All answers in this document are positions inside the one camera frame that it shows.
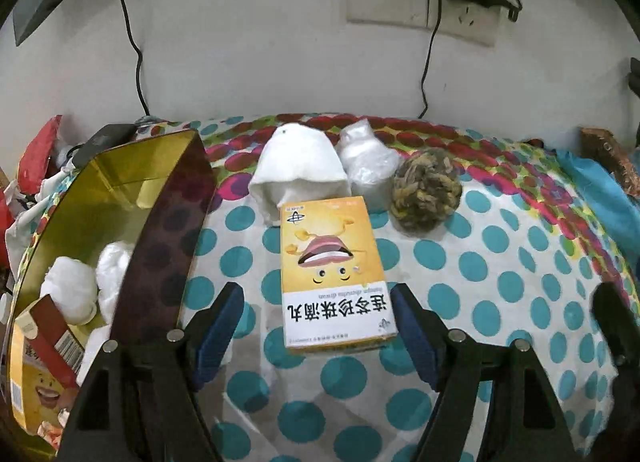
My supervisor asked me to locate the brown patterned item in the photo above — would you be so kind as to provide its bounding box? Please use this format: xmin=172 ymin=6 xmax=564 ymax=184
xmin=579 ymin=127 xmax=639 ymax=191

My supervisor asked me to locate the white towel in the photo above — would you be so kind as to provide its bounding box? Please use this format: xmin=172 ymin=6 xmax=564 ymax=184
xmin=248 ymin=123 xmax=352 ymax=226

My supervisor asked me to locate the red bag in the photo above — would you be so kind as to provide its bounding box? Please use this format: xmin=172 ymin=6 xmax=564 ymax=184
xmin=16 ymin=114 xmax=63 ymax=196

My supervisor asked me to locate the yellow medicine box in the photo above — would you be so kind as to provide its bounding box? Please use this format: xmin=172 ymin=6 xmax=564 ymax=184
xmin=280 ymin=196 xmax=397 ymax=352

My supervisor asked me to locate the grey cable on wall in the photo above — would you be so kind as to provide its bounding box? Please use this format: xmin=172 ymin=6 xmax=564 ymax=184
xmin=118 ymin=0 xmax=151 ymax=119

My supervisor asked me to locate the brown yarn ball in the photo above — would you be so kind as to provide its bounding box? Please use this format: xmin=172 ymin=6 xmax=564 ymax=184
xmin=390 ymin=148 xmax=463 ymax=234

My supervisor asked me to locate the black wall hook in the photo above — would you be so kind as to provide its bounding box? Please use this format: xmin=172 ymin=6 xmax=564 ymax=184
xmin=627 ymin=56 xmax=640 ymax=148

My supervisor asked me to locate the blue cloth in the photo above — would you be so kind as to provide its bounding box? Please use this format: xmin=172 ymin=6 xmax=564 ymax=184
xmin=556 ymin=150 xmax=639 ymax=271

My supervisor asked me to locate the yellow box in tin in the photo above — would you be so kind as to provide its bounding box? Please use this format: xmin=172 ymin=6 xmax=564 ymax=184
xmin=9 ymin=319 xmax=66 ymax=436

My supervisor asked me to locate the grey white sock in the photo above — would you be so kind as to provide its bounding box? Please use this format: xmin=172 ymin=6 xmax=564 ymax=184
xmin=96 ymin=241 xmax=134 ymax=324

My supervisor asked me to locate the gold metal tin box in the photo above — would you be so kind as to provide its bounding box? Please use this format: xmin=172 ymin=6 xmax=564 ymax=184
xmin=10 ymin=130 xmax=216 ymax=343

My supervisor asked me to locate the clear plastic bundle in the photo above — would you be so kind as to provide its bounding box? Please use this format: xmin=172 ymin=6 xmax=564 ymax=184
xmin=336 ymin=120 xmax=402 ymax=213

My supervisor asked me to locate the black set-top box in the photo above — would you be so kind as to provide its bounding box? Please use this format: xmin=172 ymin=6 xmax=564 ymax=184
xmin=70 ymin=124 xmax=137 ymax=168

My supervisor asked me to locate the white wall socket plate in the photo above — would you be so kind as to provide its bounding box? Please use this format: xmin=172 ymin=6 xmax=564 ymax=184
xmin=345 ymin=0 xmax=501 ymax=47

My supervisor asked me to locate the red medicine box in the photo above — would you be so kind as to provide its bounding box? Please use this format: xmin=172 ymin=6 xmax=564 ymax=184
xmin=16 ymin=295 xmax=85 ymax=388

